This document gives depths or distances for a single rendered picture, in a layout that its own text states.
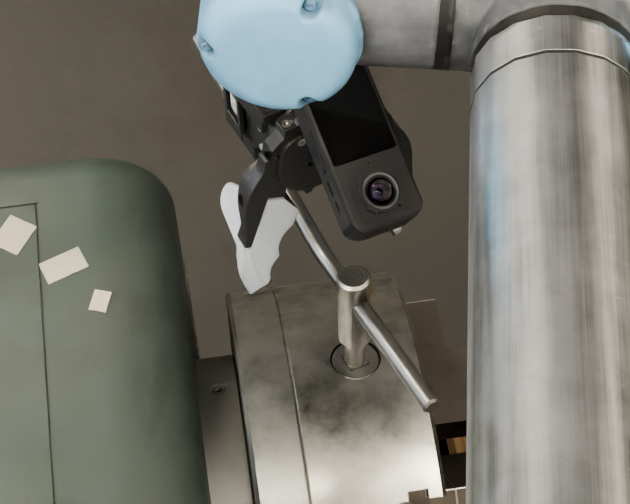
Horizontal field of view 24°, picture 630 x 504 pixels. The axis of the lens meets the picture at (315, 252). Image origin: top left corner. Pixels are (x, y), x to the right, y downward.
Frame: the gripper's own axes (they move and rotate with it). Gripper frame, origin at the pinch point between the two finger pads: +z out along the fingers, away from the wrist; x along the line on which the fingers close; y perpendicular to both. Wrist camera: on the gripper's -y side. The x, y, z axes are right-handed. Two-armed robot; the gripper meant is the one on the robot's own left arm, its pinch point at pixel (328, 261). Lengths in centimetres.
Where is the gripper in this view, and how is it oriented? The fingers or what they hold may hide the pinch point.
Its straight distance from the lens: 96.5
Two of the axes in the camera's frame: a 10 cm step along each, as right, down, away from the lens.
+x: -8.9, 3.6, -2.9
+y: -4.6, -6.6, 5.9
